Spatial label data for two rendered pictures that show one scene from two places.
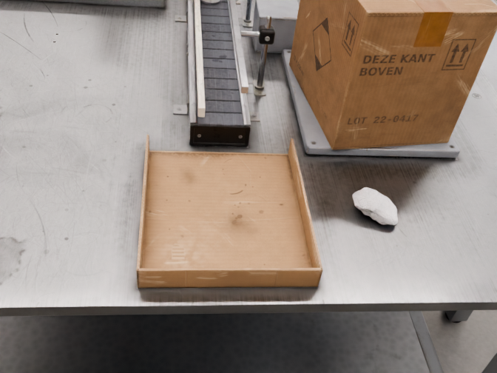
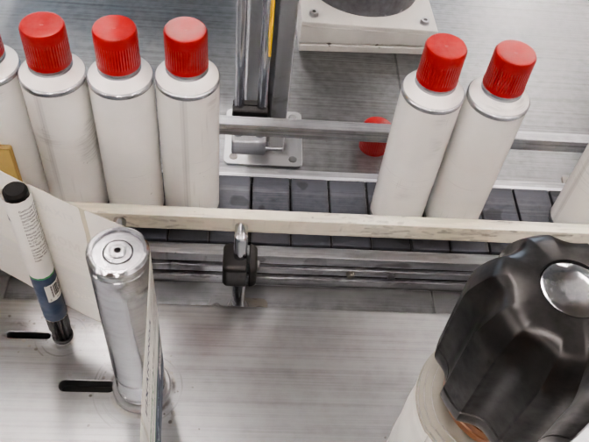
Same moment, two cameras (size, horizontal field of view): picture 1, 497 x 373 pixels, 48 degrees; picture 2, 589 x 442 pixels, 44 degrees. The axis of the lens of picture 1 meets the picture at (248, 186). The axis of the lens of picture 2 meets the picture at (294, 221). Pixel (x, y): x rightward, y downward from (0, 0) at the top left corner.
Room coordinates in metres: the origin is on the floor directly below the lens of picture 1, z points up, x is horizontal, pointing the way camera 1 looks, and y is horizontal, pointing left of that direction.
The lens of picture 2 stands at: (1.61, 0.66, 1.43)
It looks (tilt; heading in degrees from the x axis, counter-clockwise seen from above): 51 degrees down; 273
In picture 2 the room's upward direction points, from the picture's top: 8 degrees clockwise
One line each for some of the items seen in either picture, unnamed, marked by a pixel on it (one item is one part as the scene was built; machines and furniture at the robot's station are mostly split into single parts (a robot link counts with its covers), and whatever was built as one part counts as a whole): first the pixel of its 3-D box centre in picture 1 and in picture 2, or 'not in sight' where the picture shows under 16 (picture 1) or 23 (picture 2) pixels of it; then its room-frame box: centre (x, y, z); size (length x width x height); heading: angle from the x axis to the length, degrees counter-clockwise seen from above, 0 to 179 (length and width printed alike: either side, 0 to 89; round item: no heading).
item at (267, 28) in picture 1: (253, 53); not in sight; (1.02, 0.03, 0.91); 0.07 x 0.03 x 0.16; 100
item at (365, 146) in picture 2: not in sight; (375, 136); (1.57, 0.06, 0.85); 0.03 x 0.03 x 0.03
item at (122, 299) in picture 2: not in sight; (131, 328); (1.73, 0.42, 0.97); 0.05 x 0.05 x 0.19
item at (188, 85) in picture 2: not in sight; (189, 127); (1.74, 0.23, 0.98); 0.05 x 0.05 x 0.20
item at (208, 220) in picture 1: (225, 203); not in sight; (0.64, 0.03, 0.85); 0.30 x 0.26 x 0.04; 10
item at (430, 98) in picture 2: not in sight; (417, 139); (1.54, 0.19, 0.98); 0.05 x 0.05 x 0.20
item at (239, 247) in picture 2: not in sight; (240, 274); (1.67, 0.31, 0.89); 0.03 x 0.03 x 0.12; 10
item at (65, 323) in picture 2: not in sight; (42, 272); (1.80, 0.39, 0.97); 0.02 x 0.02 x 0.19
